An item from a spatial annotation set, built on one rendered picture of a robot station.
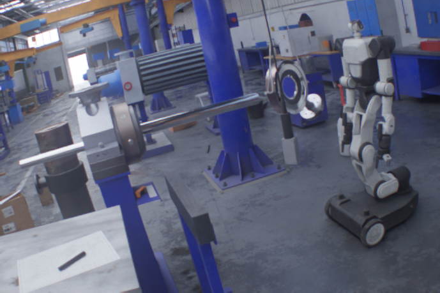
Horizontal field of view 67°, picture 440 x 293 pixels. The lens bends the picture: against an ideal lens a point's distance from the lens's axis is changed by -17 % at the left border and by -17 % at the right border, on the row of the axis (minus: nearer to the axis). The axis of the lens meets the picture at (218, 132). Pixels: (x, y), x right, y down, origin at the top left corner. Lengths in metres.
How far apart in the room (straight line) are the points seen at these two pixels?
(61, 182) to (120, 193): 1.66
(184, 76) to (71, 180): 2.91
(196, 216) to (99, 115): 0.88
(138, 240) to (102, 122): 0.68
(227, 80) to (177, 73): 2.00
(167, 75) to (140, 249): 3.97
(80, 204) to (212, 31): 2.15
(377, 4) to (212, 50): 3.79
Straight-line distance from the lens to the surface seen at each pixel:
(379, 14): 6.93
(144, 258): 2.25
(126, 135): 2.17
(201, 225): 1.60
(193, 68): 5.92
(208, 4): 3.95
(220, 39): 3.95
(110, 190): 2.07
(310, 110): 2.85
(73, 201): 3.77
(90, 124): 2.14
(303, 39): 9.05
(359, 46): 2.48
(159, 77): 5.84
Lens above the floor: 1.55
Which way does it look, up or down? 14 degrees down
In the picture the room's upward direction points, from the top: 12 degrees counter-clockwise
